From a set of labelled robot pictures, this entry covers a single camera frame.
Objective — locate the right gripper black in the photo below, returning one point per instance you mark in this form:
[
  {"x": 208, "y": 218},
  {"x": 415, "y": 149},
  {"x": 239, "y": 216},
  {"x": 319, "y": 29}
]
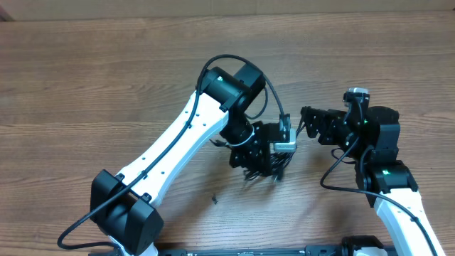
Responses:
[{"x": 336, "y": 125}]

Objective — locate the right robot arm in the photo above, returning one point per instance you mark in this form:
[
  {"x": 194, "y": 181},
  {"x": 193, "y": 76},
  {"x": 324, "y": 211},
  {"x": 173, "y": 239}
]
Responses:
[{"x": 369, "y": 135}]

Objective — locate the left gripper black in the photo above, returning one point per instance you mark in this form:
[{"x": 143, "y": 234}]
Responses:
[{"x": 254, "y": 158}]

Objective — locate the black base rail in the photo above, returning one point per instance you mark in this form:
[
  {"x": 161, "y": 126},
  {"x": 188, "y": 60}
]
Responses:
[{"x": 353, "y": 245}]

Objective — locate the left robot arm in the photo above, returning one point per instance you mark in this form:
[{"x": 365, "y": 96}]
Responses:
[{"x": 131, "y": 220}]

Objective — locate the small black debris piece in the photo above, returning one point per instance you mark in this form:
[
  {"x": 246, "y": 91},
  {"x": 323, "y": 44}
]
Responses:
[{"x": 214, "y": 200}]

